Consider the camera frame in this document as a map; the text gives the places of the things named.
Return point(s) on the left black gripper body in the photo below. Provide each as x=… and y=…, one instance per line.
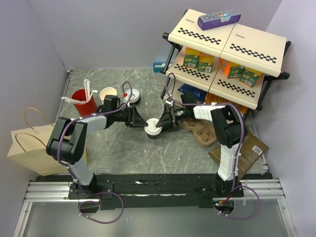
x=127, y=117

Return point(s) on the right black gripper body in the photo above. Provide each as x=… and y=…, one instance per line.
x=176, y=116

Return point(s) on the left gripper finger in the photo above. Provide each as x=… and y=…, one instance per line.
x=138, y=112
x=139, y=123

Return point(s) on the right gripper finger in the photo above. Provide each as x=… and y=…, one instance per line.
x=170, y=126
x=164, y=121

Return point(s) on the white plastic cup lid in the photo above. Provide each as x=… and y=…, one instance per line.
x=151, y=128

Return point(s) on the black paper coffee cup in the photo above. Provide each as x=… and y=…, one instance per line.
x=153, y=136

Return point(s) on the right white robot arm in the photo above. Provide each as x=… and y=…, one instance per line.
x=230, y=131

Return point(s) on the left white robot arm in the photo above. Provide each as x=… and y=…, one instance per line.
x=67, y=141

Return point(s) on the brown coffee bean pouch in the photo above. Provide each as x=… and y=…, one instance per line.
x=251, y=150

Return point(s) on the stack of cup lids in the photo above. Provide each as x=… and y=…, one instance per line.
x=136, y=96

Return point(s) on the stack of paper cups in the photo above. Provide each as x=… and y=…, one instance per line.
x=107, y=91

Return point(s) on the blue snack bag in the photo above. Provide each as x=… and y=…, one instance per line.
x=198, y=94

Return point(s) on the pulp cup carrier tray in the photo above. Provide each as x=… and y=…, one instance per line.
x=203, y=132

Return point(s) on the red cup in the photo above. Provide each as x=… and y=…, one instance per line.
x=86, y=108

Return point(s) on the orange snack bag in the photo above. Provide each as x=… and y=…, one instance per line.
x=214, y=98

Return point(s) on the blue small box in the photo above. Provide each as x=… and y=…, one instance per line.
x=158, y=67

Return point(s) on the green yellow carton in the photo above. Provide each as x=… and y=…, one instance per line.
x=191, y=58
x=205, y=63

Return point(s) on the orange box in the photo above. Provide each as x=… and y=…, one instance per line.
x=227, y=64

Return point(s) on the beige checkered shelf rack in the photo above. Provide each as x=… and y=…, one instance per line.
x=249, y=47

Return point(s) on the purple box on shelf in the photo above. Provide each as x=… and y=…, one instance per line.
x=218, y=19

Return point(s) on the kraft paper bag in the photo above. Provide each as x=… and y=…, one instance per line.
x=29, y=148

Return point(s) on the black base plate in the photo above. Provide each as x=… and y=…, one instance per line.
x=157, y=190

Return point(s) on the aluminium rail frame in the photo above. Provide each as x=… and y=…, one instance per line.
x=42, y=204

